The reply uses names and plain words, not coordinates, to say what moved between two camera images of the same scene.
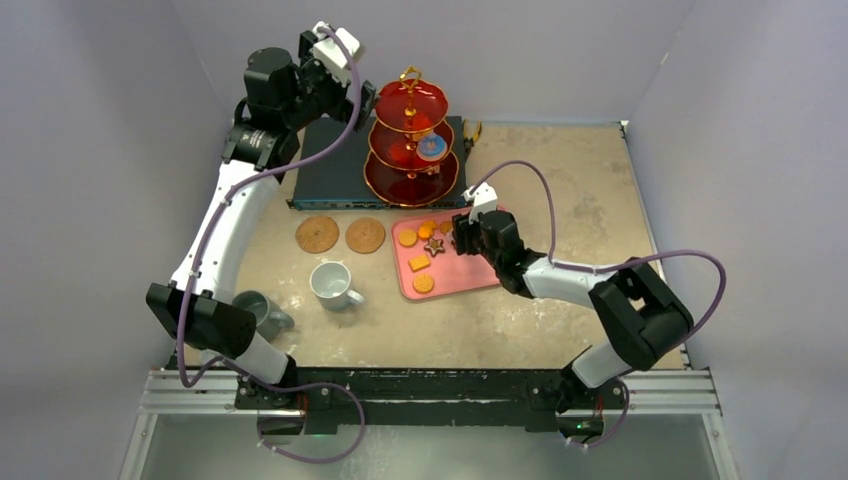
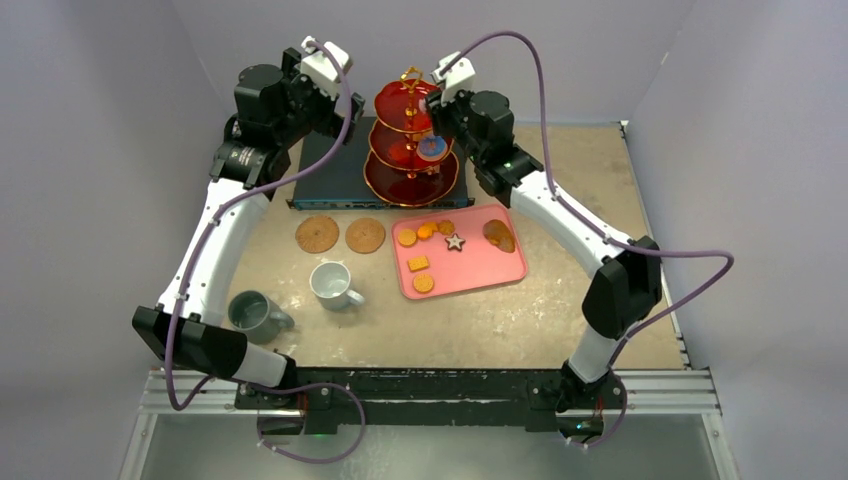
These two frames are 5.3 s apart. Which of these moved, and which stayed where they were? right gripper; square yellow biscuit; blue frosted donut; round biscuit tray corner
Moved: right gripper
Stayed: round biscuit tray corner; square yellow biscuit; blue frosted donut
